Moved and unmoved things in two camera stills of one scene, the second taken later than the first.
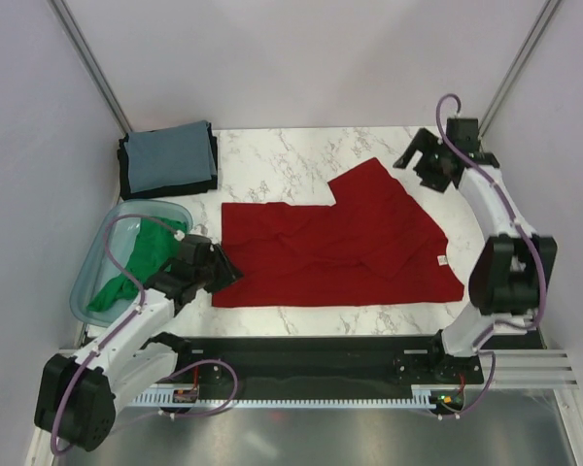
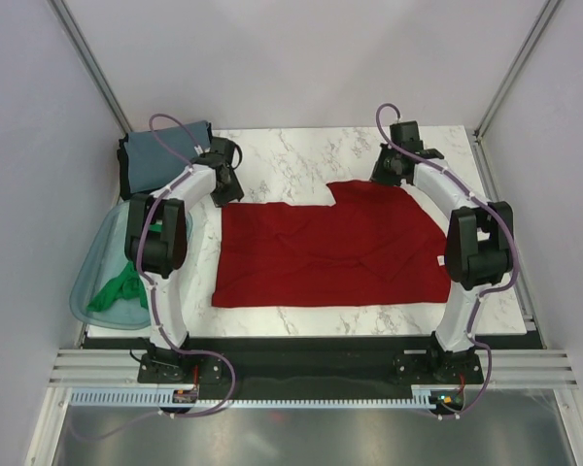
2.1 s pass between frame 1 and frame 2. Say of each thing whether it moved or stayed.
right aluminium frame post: stayed
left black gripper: moved
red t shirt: stayed
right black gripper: moved
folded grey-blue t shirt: stayed
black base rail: stayed
